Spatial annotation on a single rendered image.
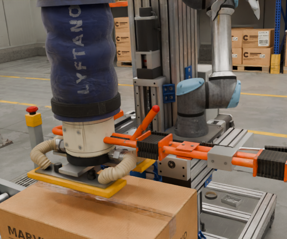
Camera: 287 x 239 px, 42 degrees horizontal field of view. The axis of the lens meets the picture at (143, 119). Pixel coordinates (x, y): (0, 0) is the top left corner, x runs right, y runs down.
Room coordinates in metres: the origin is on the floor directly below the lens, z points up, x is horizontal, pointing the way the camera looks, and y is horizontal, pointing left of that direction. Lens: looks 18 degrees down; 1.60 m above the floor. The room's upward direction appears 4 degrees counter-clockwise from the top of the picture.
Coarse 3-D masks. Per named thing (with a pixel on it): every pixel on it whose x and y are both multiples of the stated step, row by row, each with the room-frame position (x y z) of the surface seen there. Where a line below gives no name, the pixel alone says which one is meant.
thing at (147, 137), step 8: (144, 136) 1.08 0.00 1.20; (152, 136) 1.09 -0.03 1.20; (160, 136) 1.09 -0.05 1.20; (168, 136) 1.05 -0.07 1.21; (136, 144) 1.04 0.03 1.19; (144, 144) 1.02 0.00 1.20; (152, 144) 1.01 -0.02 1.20; (160, 144) 1.00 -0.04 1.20; (168, 144) 1.05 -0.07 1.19; (136, 152) 1.04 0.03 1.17; (144, 152) 1.02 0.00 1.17; (152, 152) 1.02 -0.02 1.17; (160, 152) 1.00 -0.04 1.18; (160, 160) 1.00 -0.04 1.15
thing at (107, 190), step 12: (36, 168) 1.18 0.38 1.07; (48, 168) 1.16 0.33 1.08; (48, 180) 1.10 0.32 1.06; (60, 180) 1.08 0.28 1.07; (72, 180) 1.07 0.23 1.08; (84, 180) 1.06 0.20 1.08; (96, 180) 1.05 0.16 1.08; (120, 180) 1.05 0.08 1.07; (96, 192) 1.00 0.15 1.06; (108, 192) 0.98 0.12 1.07
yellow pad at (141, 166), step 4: (144, 160) 1.20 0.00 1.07; (148, 160) 1.20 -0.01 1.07; (152, 160) 1.20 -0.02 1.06; (136, 164) 1.17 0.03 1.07; (140, 164) 1.17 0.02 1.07; (144, 164) 1.17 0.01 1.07; (148, 164) 1.18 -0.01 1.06; (136, 168) 1.15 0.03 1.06; (140, 168) 1.14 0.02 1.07; (144, 168) 1.15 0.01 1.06; (140, 172) 1.14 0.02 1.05
